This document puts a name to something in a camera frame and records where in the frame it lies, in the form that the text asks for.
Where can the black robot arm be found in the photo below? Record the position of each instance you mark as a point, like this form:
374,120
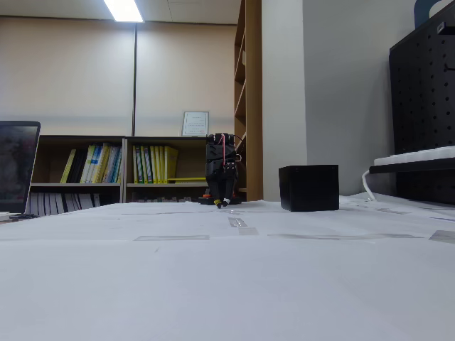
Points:
220,147

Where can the black square bin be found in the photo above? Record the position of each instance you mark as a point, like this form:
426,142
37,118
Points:
309,188

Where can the flat yellow folder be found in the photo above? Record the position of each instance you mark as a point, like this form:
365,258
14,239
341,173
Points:
186,178

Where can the clear tape strip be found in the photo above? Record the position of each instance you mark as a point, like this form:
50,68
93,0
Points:
442,236
243,227
170,238
341,236

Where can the yellow binder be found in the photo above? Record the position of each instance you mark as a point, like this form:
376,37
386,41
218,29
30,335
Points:
171,163
161,165
153,165

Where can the framed white certificate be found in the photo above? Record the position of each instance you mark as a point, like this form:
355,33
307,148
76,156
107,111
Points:
195,123

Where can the tall wooden bookshelf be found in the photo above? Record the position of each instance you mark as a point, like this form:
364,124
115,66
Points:
253,106

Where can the green white binder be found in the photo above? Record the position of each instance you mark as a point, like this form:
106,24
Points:
145,165
136,165

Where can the low wooden bookshelf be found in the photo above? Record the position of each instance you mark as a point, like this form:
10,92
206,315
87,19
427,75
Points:
81,138
142,140

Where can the taped white paper cover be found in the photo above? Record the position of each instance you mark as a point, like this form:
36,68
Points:
213,284

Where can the light blue book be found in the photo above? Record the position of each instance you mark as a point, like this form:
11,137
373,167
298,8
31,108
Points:
113,167

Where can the white blue book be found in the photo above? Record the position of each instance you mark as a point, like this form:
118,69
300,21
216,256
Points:
89,165

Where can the thin yellow book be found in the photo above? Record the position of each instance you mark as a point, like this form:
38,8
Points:
68,166

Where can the ceiling light panel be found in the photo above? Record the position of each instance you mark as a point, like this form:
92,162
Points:
123,10

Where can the white power strip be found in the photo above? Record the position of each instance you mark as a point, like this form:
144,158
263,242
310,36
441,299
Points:
419,154

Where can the laptop screen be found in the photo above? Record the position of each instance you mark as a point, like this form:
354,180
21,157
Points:
16,167

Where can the black perforated board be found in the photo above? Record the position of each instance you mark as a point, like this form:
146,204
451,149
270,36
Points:
419,106

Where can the dark blue rounded object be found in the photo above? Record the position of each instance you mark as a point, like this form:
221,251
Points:
421,10

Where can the dark wall conduit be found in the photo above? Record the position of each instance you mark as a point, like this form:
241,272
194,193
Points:
134,78

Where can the black shelf rail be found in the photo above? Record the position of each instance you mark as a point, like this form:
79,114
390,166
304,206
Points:
409,168

